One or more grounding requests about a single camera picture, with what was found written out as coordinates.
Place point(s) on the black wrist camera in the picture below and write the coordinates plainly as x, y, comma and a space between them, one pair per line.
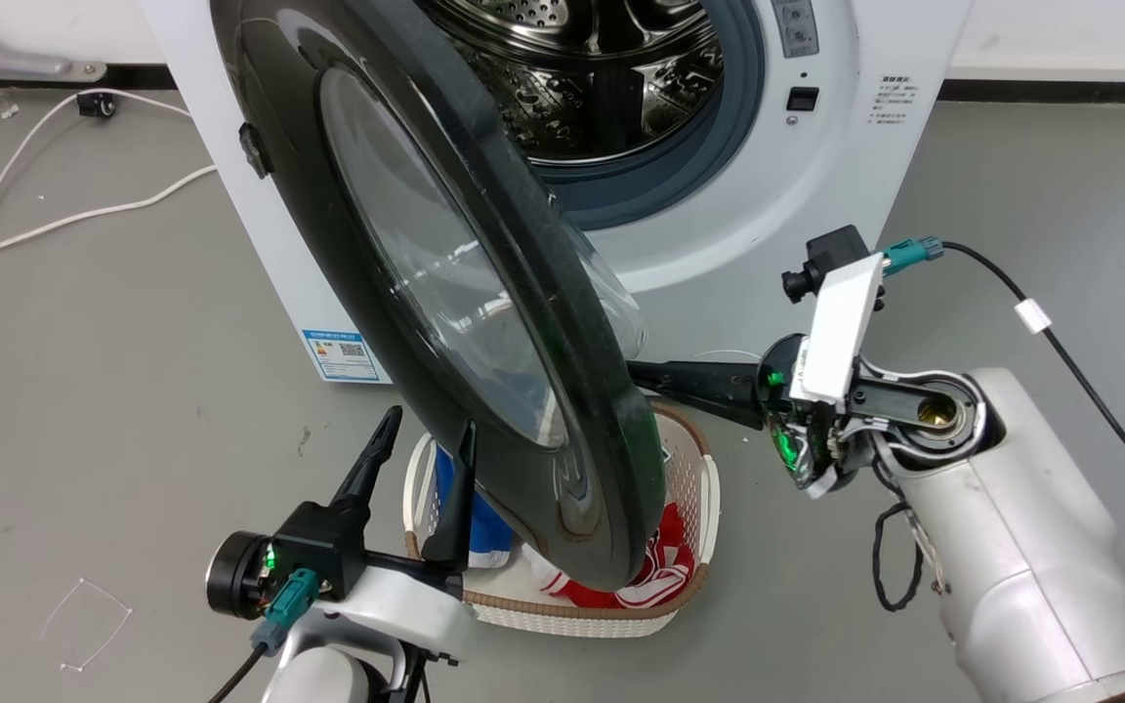
821, 259

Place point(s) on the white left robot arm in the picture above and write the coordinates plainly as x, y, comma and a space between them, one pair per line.
377, 625

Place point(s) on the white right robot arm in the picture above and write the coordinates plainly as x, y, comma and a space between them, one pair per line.
1012, 547

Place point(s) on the blue garment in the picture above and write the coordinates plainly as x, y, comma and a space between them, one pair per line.
484, 532

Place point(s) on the grey washer control strip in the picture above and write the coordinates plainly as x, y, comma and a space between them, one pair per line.
797, 27

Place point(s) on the red and white garment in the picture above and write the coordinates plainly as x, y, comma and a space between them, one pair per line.
665, 571

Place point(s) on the white front-load washing machine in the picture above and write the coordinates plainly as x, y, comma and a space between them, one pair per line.
797, 186

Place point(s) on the white woven laundry basket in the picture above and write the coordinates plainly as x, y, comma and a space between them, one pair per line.
689, 469

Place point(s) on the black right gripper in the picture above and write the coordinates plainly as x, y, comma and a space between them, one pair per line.
785, 410

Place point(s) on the small black floor plug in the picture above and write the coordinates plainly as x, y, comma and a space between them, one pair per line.
97, 104

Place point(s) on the white printed warning sticker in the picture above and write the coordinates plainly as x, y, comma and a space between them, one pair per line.
892, 100

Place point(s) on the black round washer door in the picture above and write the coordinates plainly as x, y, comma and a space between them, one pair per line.
523, 293

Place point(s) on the blue energy label sticker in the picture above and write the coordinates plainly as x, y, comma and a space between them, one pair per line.
343, 354

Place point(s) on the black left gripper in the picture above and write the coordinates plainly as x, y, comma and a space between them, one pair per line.
323, 552

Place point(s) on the stainless steel washer drum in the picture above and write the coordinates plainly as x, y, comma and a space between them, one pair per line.
611, 88

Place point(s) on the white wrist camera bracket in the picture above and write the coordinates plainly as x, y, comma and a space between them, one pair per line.
836, 332

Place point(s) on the grey rubber door gasket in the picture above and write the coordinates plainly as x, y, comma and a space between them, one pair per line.
719, 146

